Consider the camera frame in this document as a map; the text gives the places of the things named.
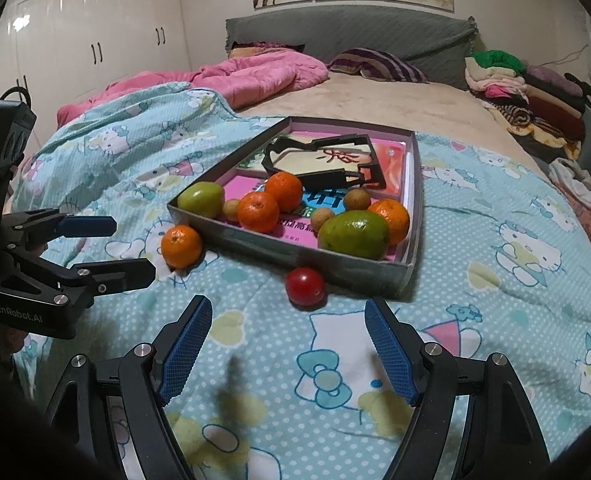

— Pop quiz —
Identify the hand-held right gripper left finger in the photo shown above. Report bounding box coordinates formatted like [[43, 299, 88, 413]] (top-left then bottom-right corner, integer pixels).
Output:
[[45, 295, 213, 480]]

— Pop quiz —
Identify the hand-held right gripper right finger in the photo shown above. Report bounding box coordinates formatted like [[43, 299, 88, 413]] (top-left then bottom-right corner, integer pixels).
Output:
[[364, 297, 551, 480]]

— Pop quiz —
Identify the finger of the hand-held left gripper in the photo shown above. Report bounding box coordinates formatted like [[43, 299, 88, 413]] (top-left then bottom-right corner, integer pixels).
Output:
[[5, 244, 157, 306], [0, 207, 117, 253]]

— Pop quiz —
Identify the orange mandarin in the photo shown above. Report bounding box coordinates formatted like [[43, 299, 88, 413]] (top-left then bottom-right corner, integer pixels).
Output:
[[265, 171, 305, 213], [238, 191, 280, 233], [161, 225, 203, 269], [368, 198, 410, 246]]

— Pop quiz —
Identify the red tomato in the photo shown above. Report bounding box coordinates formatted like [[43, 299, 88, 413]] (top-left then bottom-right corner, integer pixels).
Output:
[[285, 267, 325, 309]]

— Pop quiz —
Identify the large green mango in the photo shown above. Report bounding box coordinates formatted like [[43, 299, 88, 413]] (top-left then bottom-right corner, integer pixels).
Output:
[[318, 210, 391, 261]]

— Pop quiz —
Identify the grey cardboard box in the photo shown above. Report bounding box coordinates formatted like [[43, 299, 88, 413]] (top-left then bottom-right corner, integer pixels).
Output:
[[168, 116, 423, 301]]

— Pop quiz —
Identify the brown kiwi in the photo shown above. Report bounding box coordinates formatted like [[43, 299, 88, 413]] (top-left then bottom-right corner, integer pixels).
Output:
[[311, 208, 335, 233]]

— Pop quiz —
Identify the small green mango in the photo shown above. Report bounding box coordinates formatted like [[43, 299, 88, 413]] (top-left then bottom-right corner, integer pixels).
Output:
[[178, 182, 225, 218]]

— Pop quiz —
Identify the teal cartoon cat blanket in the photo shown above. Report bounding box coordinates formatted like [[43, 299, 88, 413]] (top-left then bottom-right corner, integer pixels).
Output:
[[5, 80, 591, 480]]

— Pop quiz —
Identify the pink book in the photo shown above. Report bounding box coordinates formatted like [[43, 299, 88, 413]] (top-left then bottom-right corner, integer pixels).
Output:
[[224, 172, 409, 261]]

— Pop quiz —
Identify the brown kiwi fruit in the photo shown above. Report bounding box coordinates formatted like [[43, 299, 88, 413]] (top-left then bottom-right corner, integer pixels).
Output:
[[344, 189, 372, 212]]

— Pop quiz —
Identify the white wardrobe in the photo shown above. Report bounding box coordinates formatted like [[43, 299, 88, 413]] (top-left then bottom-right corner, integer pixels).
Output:
[[0, 0, 193, 126]]

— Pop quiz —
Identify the pink quilt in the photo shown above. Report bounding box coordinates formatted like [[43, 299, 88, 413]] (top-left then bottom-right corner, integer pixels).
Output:
[[58, 54, 330, 121]]

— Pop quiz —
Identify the beige bed sheet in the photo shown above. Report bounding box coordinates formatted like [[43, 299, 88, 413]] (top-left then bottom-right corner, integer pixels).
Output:
[[235, 71, 551, 171]]

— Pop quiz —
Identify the white crumpled cloth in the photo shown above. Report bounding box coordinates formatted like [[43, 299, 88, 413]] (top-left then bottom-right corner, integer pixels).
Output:
[[548, 157, 591, 211]]

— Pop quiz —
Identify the pile of folded clothes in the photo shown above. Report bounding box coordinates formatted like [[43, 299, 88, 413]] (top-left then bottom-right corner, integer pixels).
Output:
[[464, 50, 591, 161]]

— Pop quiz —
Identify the purple striped pillow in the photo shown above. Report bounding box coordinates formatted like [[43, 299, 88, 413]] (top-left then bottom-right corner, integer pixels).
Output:
[[328, 47, 429, 83]]

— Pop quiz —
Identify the grey bed headboard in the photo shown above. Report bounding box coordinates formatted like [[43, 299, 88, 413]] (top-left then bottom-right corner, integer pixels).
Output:
[[224, 4, 481, 92]]

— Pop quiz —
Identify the black cable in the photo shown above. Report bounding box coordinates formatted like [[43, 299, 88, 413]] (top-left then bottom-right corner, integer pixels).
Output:
[[0, 86, 31, 108]]

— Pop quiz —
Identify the black plastic frame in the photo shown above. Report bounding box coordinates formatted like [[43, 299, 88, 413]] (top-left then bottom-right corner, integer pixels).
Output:
[[262, 133, 387, 191]]

